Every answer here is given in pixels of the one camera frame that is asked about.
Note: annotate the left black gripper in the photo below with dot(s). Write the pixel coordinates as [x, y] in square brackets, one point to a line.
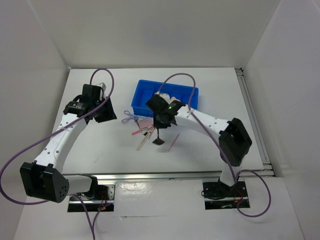
[110, 114]

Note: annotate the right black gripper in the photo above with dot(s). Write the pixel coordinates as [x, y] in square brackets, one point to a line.
[157, 124]

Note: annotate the black fan brush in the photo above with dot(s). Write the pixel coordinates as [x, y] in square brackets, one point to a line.
[158, 141]

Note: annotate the pink lip brush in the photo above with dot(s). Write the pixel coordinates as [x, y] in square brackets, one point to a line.
[173, 142]

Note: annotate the round beige powder puff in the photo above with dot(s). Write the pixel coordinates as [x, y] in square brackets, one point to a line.
[165, 96]

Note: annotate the beige makeup sponge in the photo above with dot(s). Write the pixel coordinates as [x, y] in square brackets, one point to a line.
[173, 99]

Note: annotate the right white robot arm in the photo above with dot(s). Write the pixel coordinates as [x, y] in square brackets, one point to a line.
[230, 136]

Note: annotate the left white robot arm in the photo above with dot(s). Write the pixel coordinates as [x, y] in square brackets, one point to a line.
[43, 178]

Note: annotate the pink pouch with brush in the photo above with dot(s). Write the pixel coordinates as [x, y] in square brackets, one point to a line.
[145, 123]

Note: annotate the gold eyebrow pencil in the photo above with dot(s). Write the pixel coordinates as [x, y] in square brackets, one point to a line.
[141, 143]

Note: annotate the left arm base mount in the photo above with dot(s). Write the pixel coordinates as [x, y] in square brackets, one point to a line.
[102, 199]

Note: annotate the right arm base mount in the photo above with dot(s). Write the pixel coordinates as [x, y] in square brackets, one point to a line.
[218, 196]

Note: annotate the aluminium right rail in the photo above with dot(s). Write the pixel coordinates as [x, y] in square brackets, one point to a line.
[267, 166]

